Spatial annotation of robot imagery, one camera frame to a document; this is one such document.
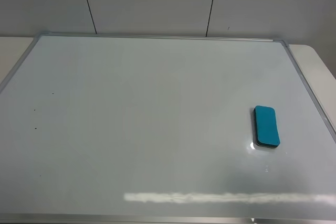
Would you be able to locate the white board with aluminium frame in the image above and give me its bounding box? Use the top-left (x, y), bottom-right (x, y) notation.
top-left (1, 34), bottom-right (335, 223)

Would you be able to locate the teal whiteboard eraser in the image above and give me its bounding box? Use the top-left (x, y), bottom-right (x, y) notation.
top-left (253, 105), bottom-right (280, 148)

